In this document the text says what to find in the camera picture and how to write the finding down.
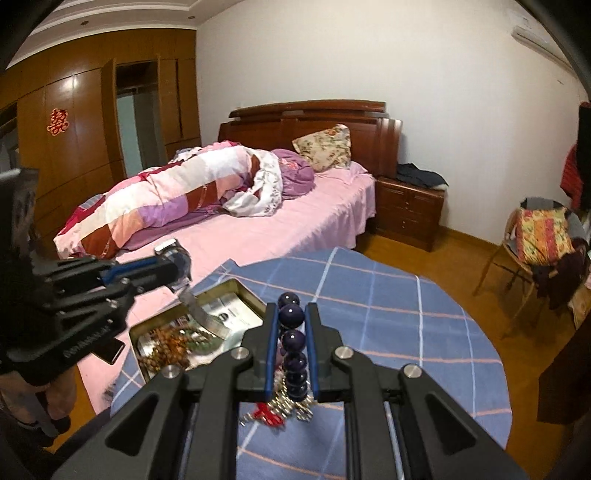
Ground person's leg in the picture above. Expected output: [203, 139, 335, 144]
[0, 364, 77, 444]

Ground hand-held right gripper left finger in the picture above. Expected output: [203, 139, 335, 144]
[51, 302, 281, 480]

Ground blue checked tablecloth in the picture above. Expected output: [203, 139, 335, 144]
[111, 247, 513, 480]

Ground dark wooden desk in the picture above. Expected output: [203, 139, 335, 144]
[538, 295, 591, 425]

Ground pink patchwork quilt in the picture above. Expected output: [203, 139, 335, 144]
[54, 142, 284, 259]

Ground brown wooden wardrobe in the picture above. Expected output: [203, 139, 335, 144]
[0, 25, 201, 259]

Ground wooden chair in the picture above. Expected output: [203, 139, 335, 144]
[473, 198, 587, 324]

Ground metal tin box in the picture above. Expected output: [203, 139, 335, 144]
[129, 279, 269, 384]

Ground floral pillow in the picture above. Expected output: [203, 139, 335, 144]
[292, 124, 354, 172]

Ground wooden nightstand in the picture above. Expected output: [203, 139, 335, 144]
[374, 178, 446, 252]

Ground red paper wardrobe decoration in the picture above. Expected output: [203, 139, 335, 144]
[46, 108, 70, 137]

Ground dark clothes on chair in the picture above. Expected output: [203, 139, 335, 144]
[536, 249, 589, 310]

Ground white air conditioner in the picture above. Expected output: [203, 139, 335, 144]
[510, 9, 573, 61]

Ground dark folded clothes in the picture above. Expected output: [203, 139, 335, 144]
[394, 164, 448, 190]

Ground dark purple bead bracelet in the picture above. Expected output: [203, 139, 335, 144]
[240, 369, 315, 423]

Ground colourful patterned cushion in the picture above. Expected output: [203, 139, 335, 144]
[515, 208, 575, 264]

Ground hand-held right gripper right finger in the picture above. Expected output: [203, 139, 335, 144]
[305, 302, 529, 480]

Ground black smartphone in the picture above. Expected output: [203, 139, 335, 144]
[90, 338, 126, 365]

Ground red knotted cord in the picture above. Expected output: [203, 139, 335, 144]
[252, 401, 284, 429]

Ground purple garment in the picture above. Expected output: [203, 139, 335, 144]
[270, 148, 317, 199]

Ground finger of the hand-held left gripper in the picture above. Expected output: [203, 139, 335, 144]
[50, 283, 140, 325]
[54, 249, 192, 288]

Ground wooden bead necklace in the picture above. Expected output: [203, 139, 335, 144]
[139, 325, 195, 370]

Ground green jade bangle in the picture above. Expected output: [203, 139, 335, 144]
[185, 336, 220, 356]

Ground wooden bed with pink sheet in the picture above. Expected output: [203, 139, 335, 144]
[53, 100, 402, 416]

